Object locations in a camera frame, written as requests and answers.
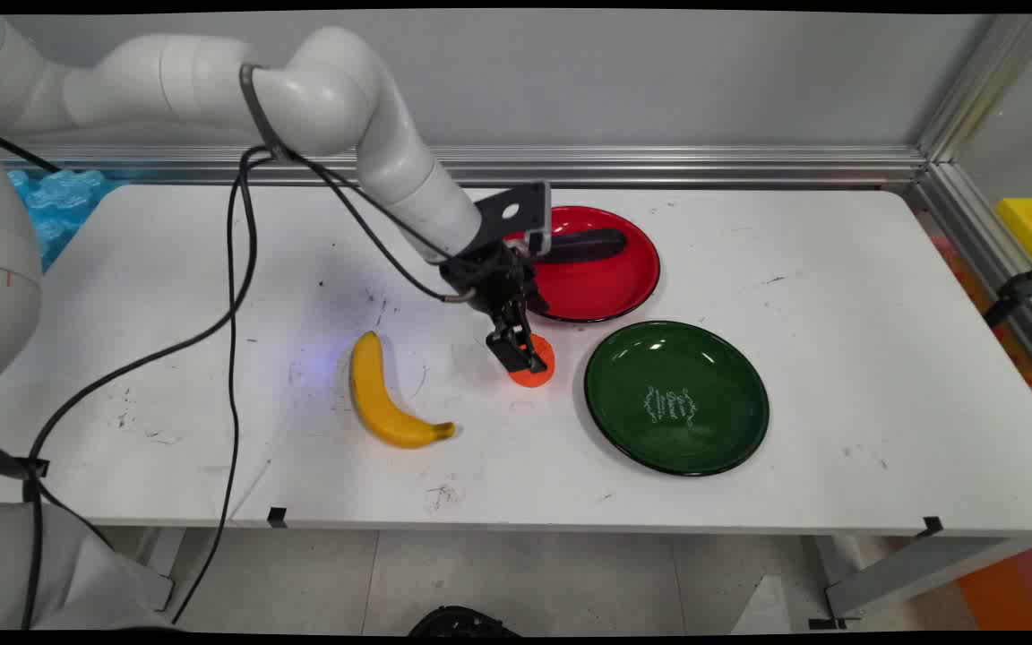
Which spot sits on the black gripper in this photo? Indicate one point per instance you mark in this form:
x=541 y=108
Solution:
x=496 y=278

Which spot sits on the red round plate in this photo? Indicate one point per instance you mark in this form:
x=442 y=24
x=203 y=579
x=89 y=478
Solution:
x=606 y=282

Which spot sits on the black round floor object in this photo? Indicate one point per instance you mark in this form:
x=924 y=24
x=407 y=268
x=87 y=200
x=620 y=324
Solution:
x=462 y=623

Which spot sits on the horizontal aluminium frame rail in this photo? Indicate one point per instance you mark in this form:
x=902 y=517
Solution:
x=659 y=166

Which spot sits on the slanted aluminium frame rail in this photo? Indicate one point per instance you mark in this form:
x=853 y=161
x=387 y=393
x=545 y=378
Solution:
x=1000 y=260

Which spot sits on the yellow toy banana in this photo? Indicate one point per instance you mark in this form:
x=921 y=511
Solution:
x=377 y=403

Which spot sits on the black table edge clip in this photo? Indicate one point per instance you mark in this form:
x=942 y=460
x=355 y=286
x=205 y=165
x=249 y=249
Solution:
x=277 y=517
x=932 y=526

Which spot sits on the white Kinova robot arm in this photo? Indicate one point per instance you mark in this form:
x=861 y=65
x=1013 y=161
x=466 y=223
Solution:
x=328 y=90

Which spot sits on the blue bubble foam sheet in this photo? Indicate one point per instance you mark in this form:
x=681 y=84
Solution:
x=55 y=206

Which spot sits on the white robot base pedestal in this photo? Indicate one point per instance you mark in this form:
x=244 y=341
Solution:
x=68 y=573

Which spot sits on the green round plate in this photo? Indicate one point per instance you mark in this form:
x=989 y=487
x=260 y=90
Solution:
x=677 y=399

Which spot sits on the orange toy persimmon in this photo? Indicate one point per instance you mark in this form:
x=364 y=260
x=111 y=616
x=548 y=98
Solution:
x=541 y=376

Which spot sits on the dark purple toy eggplant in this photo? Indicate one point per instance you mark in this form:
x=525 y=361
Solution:
x=592 y=244

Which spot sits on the orange box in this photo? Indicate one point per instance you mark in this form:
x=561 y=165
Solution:
x=1018 y=587

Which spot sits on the aluminium frame post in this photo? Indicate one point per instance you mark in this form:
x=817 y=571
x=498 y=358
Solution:
x=986 y=85

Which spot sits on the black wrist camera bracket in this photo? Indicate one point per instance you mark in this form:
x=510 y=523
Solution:
x=516 y=210

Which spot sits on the grey table leg beam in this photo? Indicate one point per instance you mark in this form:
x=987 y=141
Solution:
x=919 y=569

